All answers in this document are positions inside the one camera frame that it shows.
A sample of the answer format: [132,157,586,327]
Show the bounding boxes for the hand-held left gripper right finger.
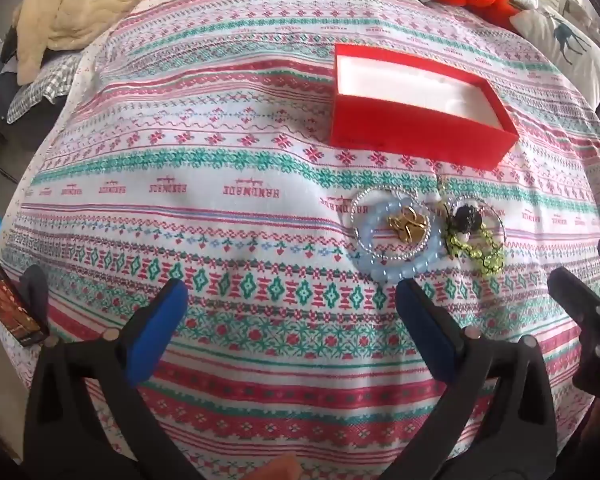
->
[395,279,561,480]

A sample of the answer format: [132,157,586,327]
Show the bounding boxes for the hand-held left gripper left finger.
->
[21,264,211,480]

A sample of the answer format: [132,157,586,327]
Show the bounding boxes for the light blue bead bracelet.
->
[354,199,443,286]

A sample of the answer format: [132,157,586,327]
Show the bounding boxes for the green bead cord bracelet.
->
[442,202,506,277]

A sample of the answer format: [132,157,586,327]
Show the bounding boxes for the thin green bead strand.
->
[437,180,507,241]

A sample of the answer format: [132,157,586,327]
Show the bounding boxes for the gold hoop rings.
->
[386,208,417,235]

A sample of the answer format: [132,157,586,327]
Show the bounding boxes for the black bead charm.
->
[452,205,481,233]

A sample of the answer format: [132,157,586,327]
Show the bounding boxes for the silver sparkly bead bracelet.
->
[350,187,443,261]

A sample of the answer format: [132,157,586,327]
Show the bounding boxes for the red jewelry box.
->
[329,43,520,171]

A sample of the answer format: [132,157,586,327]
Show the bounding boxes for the person's left hand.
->
[247,455,301,480]

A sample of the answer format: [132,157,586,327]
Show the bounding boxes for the dark brown box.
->
[0,227,51,348]

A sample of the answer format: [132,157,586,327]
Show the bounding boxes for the patterned knit-print blanket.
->
[0,0,600,480]

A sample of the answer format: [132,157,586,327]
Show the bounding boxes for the white deer print pillow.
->
[510,5,600,111]

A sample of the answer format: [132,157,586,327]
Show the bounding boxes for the grey checkered sheet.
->
[5,52,83,123]

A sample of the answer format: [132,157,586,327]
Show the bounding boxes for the beige quilted blanket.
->
[12,0,191,86]

